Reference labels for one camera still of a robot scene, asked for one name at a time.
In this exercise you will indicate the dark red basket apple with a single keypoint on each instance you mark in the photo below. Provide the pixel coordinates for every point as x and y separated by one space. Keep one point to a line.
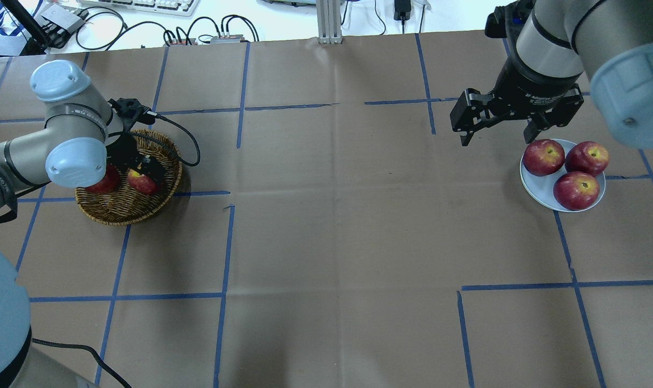
108 183

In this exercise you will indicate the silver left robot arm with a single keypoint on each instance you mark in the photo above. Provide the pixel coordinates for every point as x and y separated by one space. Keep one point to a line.
84 137

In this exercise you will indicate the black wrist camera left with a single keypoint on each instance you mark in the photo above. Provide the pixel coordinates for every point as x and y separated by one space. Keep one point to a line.
132 111

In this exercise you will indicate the light blue plate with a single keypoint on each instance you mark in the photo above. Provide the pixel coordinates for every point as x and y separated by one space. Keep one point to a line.
541 188

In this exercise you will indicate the aluminium frame post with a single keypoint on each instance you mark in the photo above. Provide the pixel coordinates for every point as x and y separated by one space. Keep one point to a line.
329 22

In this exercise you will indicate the black power adapter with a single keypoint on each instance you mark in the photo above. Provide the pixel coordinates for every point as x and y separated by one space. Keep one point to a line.
402 10

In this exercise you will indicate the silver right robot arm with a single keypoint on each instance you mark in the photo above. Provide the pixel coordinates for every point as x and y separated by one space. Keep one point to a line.
551 44

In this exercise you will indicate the white keyboard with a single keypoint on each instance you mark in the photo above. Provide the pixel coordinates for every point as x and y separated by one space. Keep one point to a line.
174 8

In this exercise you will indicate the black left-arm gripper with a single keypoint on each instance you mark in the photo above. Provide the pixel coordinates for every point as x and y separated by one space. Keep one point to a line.
123 152

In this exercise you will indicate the red plate apple front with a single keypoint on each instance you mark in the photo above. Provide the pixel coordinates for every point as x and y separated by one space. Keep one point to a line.
576 191

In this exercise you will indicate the round wicker basket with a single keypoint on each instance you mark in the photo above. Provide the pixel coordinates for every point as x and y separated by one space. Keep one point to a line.
126 204

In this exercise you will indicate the red plate apple back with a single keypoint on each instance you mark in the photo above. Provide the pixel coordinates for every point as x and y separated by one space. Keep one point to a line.
543 157

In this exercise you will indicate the red plate apple left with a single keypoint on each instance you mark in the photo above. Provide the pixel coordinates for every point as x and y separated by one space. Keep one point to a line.
587 157

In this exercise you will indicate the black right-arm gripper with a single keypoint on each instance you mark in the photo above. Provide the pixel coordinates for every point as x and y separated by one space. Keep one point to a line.
532 89

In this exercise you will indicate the red plate apple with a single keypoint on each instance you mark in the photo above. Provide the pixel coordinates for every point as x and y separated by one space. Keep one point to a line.
576 191
587 157
543 157

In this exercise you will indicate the yellow-red apple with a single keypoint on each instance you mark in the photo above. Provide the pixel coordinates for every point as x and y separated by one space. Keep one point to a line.
141 183

